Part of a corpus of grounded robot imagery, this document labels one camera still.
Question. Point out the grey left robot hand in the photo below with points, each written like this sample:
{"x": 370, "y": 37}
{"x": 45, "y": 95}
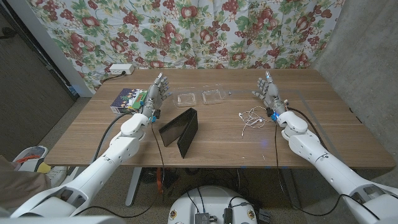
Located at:
{"x": 155, "y": 93}

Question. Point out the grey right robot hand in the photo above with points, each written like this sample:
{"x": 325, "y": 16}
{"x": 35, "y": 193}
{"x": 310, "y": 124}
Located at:
{"x": 270, "y": 93}

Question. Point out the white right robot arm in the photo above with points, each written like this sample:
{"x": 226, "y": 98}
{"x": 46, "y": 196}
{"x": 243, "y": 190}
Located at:
{"x": 329, "y": 165}

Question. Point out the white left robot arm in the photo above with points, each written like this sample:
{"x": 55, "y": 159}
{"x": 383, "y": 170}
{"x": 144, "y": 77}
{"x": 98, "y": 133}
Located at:
{"x": 118, "y": 149}

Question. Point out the clear plastic clamshell container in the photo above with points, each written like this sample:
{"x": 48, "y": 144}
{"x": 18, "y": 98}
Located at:
{"x": 213, "y": 96}

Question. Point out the green puzzle box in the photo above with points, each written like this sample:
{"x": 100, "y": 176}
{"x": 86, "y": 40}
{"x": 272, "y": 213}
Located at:
{"x": 127, "y": 99}

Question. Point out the white power strip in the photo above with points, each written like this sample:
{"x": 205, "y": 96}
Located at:
{"x": 121, "y": 68}

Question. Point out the floral fruit print backdrop cloth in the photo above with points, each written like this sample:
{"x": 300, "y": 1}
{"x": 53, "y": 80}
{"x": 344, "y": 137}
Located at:
{"x": 199, "y": 31}

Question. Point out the black device under table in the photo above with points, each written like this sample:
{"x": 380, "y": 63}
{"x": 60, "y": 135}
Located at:
{"x": 149, "y": 175}

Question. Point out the white table leg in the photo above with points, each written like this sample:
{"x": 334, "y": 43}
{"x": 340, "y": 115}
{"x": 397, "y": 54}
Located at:
{"x": 133, "y": 186}

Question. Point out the grey table leg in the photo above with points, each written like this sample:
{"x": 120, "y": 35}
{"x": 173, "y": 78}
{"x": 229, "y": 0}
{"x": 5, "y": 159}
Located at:
{"x": 290, "y": 189}

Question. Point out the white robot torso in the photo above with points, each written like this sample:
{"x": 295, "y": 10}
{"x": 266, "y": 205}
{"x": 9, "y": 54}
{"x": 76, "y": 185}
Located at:
{"x": 211, "y": 199}

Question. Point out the grey block beside torso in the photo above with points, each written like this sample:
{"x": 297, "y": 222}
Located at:
{"x": 265, "y": 216}

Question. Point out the black electronics module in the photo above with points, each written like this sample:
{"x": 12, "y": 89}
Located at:
{"x": 228, "y": 216}

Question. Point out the yellow black pad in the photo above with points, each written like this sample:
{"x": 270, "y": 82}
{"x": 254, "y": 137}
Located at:
{"x": 45, "y": 168}

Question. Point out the grey electronics module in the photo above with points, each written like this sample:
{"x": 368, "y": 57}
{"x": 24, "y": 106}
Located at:
{"x": 202, "y": 218}

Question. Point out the white plastic bin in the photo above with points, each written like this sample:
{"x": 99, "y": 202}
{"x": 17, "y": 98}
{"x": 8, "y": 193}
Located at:
{"x": 31, "y": 152}

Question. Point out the orange item in bin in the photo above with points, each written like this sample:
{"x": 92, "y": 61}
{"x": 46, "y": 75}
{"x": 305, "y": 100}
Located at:
{"x": 28, "y": 158}

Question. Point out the person in brown trousers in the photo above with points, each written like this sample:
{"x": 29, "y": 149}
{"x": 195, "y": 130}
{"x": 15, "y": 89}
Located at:
{"x": 21, "y": 183}

